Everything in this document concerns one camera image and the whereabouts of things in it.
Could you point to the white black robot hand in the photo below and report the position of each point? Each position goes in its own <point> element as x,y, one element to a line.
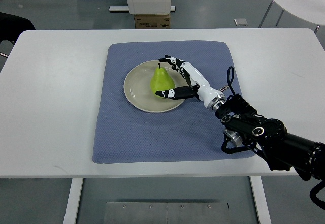
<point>197,86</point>

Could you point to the green pear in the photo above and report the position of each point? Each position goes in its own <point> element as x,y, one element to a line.
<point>161,80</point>

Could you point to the beige round plate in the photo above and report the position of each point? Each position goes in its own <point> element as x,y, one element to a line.
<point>137,90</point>

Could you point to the grey floor socket plate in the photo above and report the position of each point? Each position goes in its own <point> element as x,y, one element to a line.
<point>240,22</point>

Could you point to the brown cardboard box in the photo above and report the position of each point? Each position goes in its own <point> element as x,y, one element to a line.
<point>152,21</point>

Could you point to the blue textured mat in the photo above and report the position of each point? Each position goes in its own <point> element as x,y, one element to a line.
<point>190,132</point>

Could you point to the white chair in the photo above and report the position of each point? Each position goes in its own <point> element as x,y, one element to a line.
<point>308,10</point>

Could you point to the black chair at left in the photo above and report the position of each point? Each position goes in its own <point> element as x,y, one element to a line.
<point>12,26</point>

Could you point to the white table frame leg right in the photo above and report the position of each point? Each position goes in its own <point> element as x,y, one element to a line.
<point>260,200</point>

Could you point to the white table frame leg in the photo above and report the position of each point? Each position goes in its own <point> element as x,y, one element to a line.
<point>71,213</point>
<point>260,200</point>

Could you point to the white table frame leg left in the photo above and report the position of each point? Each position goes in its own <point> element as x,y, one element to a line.
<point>71,213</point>

